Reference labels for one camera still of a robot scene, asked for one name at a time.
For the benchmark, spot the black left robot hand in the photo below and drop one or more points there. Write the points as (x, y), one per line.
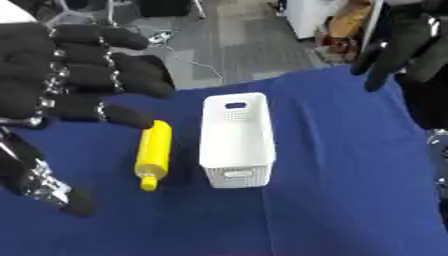
(81, 75)

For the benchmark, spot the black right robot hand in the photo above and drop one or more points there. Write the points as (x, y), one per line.
(402, 40)

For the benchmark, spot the white cabinet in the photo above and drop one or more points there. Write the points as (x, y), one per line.
(309, 15)

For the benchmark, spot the yellow plastic bottle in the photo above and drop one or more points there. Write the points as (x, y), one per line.
(154, 150)

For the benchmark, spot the white plastic basket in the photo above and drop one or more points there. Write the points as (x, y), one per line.
(236, 143)

